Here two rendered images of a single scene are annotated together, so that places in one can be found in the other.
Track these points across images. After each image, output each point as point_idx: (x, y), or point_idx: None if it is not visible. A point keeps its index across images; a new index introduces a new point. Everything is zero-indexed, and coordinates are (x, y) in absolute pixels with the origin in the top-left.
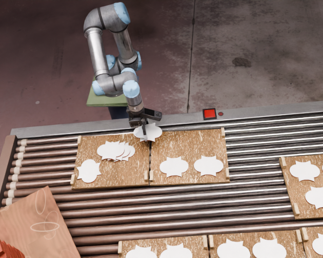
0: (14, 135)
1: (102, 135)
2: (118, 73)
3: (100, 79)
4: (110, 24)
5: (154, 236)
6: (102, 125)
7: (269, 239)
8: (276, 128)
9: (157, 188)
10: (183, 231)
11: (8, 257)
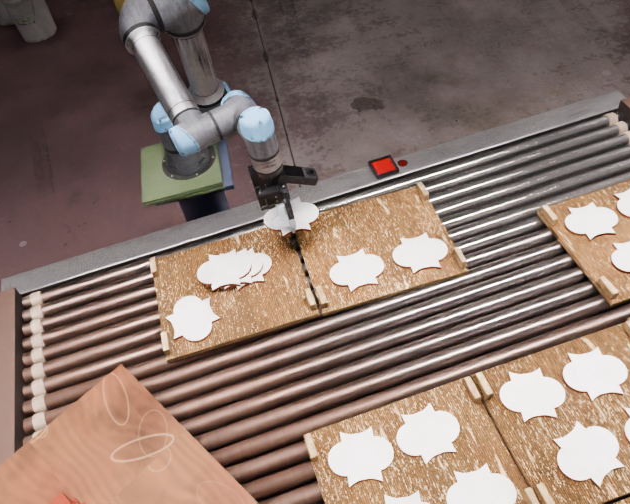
0: (12, 288)
1: (196, 247)
2: None
3: (185, 121)
4: (173, 16)
5: (366, 406)
6: (189, 231)
7: (585, 351)
8: (509, 164)
9: (338, 317)
10: (419, 382)
11: None
